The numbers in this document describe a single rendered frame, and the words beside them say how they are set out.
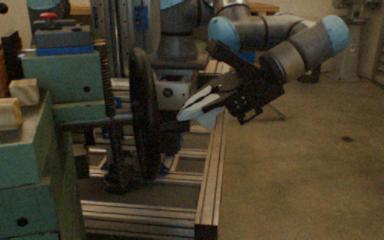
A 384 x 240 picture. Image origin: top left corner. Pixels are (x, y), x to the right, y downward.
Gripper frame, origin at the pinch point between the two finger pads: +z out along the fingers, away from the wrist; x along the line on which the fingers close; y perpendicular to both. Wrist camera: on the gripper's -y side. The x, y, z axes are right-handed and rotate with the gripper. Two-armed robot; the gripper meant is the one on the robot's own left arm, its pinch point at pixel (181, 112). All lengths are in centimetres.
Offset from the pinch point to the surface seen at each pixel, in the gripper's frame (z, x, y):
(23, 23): 99, 345, -1
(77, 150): 32.4, 33.8, 11.6
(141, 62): 1.6, 5.2, -10.9
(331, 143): -80, 120, 150
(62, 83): 16.0, 5.5, -15.0
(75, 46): 10.4, 7.4, -19.1
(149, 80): 1.9, 1.4, -8.5
